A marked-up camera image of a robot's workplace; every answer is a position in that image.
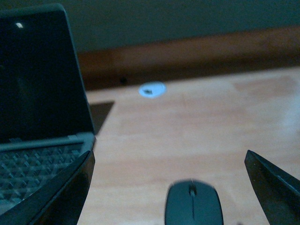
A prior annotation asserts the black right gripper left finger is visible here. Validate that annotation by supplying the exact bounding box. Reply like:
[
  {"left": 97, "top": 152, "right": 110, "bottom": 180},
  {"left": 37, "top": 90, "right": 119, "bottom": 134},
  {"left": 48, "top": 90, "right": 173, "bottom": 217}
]
[{"left": 0, "top": 151, "right": 95, "bottom": 225}]

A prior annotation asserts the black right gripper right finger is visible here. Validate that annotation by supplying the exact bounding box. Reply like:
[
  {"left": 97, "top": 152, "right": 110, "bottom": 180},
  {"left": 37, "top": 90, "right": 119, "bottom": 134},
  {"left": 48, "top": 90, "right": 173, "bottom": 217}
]
[{"left": 244, "top": 150, "right": 300, "bottom": 225}]

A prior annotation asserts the black wireless mouse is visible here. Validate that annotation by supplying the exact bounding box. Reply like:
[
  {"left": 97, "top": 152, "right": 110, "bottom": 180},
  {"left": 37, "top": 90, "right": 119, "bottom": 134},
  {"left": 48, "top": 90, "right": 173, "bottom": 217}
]
[{"left": 165, "top": 179, "right": 224, "bottom": 225}]

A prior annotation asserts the grey open laptop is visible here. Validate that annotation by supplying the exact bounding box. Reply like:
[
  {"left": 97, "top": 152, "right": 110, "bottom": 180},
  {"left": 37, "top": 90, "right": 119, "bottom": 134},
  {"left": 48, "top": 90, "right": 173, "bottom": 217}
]
[{"left": 0, "top": 3, "right": 94, "bottom": 213}]

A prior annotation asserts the wooden desk with hutch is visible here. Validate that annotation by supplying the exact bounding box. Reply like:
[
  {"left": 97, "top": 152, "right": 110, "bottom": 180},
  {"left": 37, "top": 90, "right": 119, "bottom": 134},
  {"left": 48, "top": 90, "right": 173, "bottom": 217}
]
[{"left": 78, "top": 26, "right": 300, "bottom": 225}]

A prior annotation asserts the white cable grommet cover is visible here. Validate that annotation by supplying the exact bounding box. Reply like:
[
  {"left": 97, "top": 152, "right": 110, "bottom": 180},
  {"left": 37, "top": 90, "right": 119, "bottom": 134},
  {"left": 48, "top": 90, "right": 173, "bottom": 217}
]
[{"left": 138, "top": 81, "right": 167, "bottom": 98}]

